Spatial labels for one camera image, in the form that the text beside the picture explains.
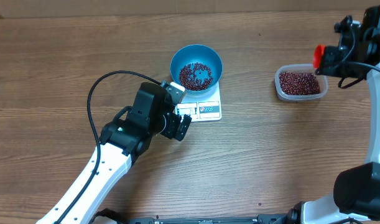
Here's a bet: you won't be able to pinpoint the orange measuring scoop blue handle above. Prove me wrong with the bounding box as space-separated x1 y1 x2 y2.
313 45 325 68

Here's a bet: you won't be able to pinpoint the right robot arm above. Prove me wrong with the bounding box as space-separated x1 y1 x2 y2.
276 5 380 223

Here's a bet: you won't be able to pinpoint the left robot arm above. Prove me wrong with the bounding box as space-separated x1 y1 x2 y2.
39 82 191 223

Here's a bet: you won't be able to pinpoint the white digital kitchen scale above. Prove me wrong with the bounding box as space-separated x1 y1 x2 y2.
174 83 222 122

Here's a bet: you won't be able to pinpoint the red beans in bowl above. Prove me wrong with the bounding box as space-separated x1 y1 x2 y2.
178 62 213 91

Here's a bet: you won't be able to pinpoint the blue metal bowl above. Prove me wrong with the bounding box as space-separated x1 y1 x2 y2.
170 44 223 94

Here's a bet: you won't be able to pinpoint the clear plastic container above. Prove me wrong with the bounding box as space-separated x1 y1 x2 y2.
274 63 328 101

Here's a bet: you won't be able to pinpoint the red beans in container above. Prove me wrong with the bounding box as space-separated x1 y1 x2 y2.
279 72 320 95

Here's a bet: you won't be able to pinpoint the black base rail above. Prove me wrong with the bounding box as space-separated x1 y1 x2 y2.
93 208 292 224

